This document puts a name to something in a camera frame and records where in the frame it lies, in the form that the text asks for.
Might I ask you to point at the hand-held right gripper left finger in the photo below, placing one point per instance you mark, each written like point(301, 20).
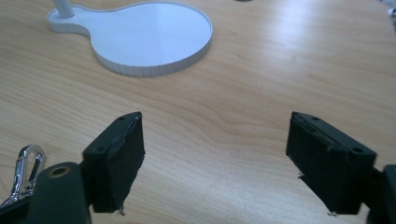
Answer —
point(115, 168)

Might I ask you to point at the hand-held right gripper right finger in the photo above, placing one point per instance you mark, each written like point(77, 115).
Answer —
point(327, 168)

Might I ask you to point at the silver metal carabiner clip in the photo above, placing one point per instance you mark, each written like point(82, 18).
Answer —
point(25, 174)

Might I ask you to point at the white stand with round base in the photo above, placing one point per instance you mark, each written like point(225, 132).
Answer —
point(146, 37)

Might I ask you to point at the grey object at table corner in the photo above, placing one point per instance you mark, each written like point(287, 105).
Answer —
point(390, 9)

